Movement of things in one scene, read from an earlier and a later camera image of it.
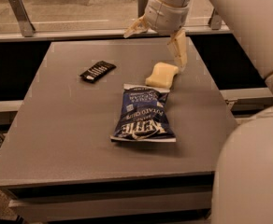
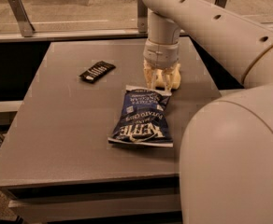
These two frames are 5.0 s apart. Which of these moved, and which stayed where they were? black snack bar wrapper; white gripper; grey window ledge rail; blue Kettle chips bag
Moved: white gripper
Stayed: grey window ledge rail; black snack bar wrapper; blue Kettle chips bag
